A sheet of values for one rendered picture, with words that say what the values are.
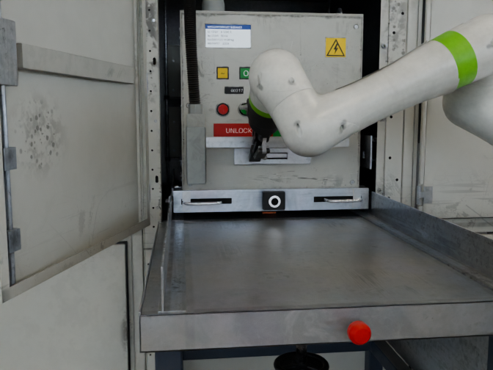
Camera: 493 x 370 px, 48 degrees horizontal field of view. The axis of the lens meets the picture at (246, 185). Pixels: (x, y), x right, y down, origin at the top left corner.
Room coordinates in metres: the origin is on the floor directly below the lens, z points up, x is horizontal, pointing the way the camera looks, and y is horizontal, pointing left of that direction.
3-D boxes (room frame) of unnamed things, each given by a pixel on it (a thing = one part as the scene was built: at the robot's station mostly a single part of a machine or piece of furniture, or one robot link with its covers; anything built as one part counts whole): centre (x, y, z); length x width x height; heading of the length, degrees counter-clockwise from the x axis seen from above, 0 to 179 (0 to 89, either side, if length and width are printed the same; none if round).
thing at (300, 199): (1.52, -0.07, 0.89); 0.54 x 0.05 x 0.06; 97
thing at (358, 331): (0.76, -0.16, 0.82); 0.04 x 0.03 x 0.03; 7
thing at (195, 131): (1.41, 0.13, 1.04); 0.08 x 0.05 x 0.17; 7
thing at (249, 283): (1.12, -0.12, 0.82); 0.68 x 0.62 x 0.06; 7
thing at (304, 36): (1.50, -0.07, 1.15); 0.48 x 0.01 x 0.48; 97
